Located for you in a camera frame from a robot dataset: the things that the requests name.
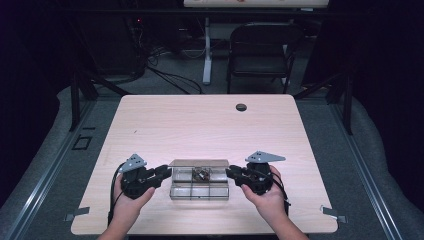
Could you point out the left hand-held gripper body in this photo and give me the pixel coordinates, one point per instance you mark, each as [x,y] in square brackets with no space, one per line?
[136,181]

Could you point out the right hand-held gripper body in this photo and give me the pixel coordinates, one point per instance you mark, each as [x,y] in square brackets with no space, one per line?
[258,176]

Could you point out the smoky clear plastic compartment box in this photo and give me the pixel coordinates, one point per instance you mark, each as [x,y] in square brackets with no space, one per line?
[200,193]

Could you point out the person's left hand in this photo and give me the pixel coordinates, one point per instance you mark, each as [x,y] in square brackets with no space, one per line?
[128,208]

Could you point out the person's right hand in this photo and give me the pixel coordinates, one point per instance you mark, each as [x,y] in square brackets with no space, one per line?
[268,203]

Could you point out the black round table grommet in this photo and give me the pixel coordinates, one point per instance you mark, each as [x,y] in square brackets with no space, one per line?
[241,107]

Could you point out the black folding chair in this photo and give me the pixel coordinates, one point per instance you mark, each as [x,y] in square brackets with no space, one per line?
[260,66]

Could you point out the white desk leg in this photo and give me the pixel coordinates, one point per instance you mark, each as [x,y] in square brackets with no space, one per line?
[207,56]

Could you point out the white desk top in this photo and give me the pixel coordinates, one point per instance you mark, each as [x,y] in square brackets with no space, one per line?
[253,3]

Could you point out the grey metal table bracket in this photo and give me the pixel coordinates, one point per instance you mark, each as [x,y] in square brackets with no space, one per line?
[333,213]
[77,213]

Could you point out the aluminium floor rail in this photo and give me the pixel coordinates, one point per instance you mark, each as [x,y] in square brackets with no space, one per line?
[366,173]
[46,173]

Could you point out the black metal frame stand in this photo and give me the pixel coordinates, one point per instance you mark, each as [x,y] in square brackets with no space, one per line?
[75,100]
[348,106]

